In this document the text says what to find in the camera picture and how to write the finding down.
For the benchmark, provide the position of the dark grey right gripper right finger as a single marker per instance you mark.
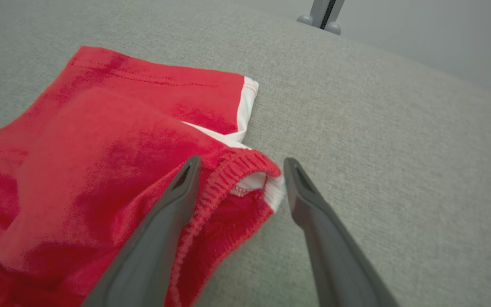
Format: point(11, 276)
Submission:
point(339, 264)

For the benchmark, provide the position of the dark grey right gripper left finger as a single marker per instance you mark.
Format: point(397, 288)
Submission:
point(143, 264)

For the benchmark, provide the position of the red shorts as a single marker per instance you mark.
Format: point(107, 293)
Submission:
point(92, 162)

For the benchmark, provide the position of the grey partition post with feet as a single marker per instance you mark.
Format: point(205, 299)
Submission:
point(322, 13)

